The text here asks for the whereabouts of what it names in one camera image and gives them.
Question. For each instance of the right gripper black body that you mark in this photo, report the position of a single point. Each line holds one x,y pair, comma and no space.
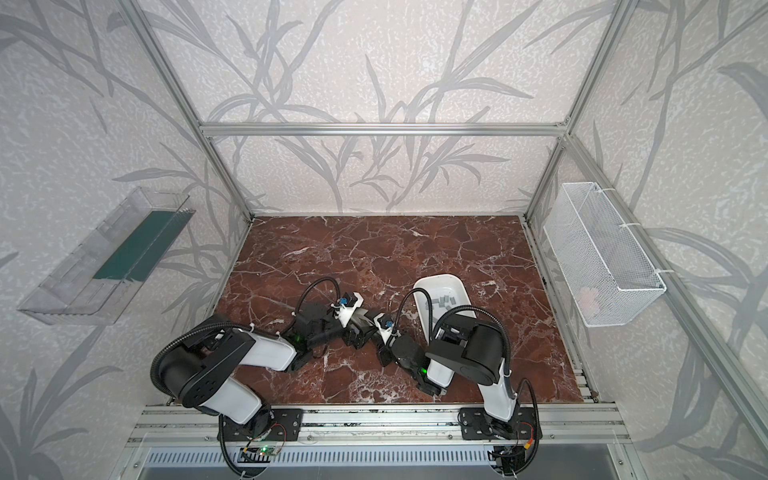
389,346

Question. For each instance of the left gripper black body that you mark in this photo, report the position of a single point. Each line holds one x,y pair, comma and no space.
351,327

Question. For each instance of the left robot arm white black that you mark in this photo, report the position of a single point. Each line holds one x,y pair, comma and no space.
198,368

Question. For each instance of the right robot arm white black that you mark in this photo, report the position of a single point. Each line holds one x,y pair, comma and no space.
478,351

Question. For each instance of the grey staple strips pile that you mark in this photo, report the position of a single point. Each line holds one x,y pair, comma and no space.
443,303

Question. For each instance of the white plastic tray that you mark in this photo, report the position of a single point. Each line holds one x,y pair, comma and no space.
446,292

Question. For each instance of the green circuit board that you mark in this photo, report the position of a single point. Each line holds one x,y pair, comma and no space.
259,454

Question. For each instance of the pink item in basket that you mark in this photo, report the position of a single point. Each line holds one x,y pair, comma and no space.
588,302

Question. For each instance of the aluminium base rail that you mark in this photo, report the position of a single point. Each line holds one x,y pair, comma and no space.
384,424

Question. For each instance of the white wire mesh basket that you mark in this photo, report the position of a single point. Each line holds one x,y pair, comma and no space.
595,247

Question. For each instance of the clear plastic wall bin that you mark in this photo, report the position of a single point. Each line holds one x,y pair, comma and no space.
95,283

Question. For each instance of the aluminium cage frame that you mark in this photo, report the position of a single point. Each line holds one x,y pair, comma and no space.
743,392

